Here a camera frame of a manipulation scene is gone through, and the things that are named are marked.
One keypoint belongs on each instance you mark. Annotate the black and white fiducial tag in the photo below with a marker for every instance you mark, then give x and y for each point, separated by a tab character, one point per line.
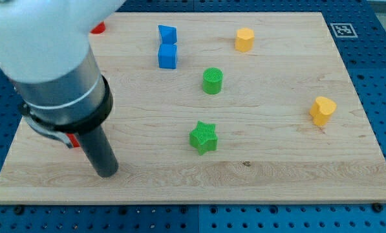
343	30

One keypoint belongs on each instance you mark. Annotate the blue triangular block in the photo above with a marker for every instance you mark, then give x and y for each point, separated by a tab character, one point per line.
168	34

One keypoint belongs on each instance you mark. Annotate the red circle block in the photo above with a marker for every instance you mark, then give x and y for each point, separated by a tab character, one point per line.
100	28

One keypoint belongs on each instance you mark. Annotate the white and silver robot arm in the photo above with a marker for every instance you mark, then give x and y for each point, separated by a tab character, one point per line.
46	54

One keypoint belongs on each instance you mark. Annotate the blue cube block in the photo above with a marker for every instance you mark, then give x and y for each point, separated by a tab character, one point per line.
167	56

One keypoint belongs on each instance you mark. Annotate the yellow hexagon block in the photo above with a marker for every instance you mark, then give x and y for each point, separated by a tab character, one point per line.
244	39

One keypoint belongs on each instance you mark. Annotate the light wooden board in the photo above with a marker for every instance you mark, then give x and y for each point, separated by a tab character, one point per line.
269	151

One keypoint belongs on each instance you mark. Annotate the green cylinder block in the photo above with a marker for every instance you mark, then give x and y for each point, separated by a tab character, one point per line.
212	80

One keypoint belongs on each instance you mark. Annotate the yellow heart block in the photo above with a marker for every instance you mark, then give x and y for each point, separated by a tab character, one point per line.
321	110

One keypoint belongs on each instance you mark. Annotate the green star block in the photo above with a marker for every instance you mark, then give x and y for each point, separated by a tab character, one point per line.
204	138

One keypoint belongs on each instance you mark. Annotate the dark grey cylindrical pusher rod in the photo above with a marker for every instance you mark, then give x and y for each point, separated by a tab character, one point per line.
98	151

